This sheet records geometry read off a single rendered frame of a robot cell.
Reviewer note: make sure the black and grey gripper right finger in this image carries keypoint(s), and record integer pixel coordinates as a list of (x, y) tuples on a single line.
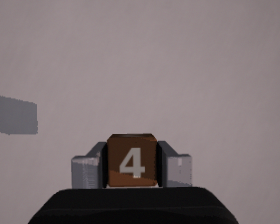
[(172, 169)]

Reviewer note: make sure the brown number cube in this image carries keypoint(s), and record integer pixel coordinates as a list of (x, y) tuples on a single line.
[(132, 160)]

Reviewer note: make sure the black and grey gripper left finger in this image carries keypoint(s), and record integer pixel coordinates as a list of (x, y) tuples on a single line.
[(91, 171)]

